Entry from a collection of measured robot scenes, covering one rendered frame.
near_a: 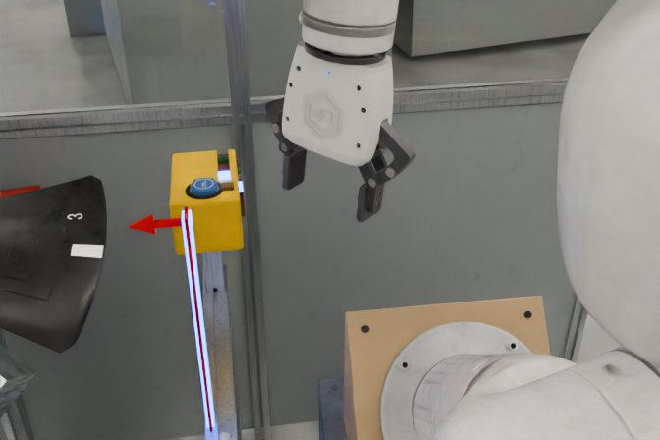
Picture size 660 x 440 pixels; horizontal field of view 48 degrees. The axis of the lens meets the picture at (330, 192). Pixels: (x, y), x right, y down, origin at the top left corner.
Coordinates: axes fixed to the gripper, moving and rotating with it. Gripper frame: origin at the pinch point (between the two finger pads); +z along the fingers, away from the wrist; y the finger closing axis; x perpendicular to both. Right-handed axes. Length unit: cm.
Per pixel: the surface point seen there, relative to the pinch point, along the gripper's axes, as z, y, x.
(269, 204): 46, -51, 58
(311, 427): 121, -42, 72
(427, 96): 19, -27, 79
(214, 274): 35, -32, 18
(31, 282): 11.0, -21.8, -20.3
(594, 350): 111, 13, 148
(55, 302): 12.1, -18.6, -20.0
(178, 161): 17.3, -39.4, 18.2
